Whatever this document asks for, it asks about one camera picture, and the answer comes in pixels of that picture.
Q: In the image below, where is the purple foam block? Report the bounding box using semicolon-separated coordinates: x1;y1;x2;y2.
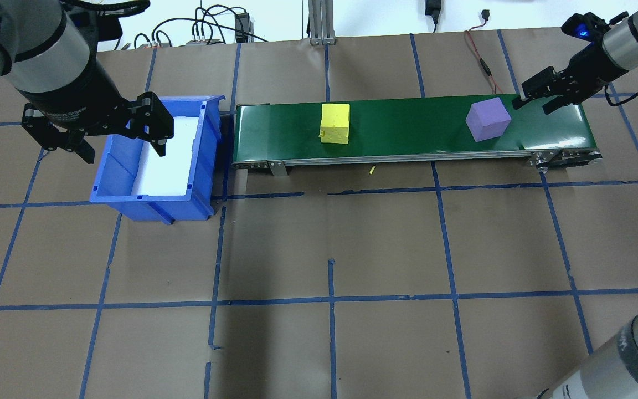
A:
465;96;512;143

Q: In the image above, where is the yellow foam block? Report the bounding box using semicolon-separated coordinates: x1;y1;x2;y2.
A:
319;103;352;145

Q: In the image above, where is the white foam bin liner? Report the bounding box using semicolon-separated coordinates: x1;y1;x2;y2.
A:
133;115;204;197

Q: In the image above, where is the blue plastic storage bin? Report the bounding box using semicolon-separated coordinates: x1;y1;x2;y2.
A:
89;94;227;225

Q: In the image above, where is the black power adapter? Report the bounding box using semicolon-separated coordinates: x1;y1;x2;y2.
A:
234;11;251;43
424;0;443;27

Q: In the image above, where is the green belt conveyor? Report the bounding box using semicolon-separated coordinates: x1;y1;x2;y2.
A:
231;95;603;178

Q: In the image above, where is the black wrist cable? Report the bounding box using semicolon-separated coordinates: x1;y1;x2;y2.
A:
606;80;638;107

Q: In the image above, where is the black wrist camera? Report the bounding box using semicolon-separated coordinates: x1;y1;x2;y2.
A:
560;12;630;44
73;8;124;43

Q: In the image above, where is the red black conveyor wire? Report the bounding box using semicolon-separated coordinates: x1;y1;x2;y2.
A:
465;10;498;96

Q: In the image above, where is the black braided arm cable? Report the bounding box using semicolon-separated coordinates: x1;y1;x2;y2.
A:
61;0;152;17

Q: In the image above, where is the aluminium extrusion post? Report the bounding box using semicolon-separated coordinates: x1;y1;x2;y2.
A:
308;0;337;46

